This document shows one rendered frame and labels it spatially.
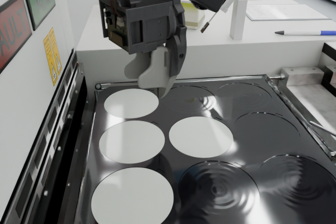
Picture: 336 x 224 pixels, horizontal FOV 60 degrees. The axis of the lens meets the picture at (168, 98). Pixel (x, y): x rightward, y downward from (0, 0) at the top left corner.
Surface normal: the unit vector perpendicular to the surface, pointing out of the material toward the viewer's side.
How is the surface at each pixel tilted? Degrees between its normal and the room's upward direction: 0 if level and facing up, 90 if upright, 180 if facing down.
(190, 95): 0
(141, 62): 87
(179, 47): 87
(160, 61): 93
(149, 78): 93
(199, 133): 0
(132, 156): 0
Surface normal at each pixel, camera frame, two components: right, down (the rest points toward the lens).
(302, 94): 0.00, -0.85
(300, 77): 0.11, 0.53
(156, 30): 0.59, 0.43
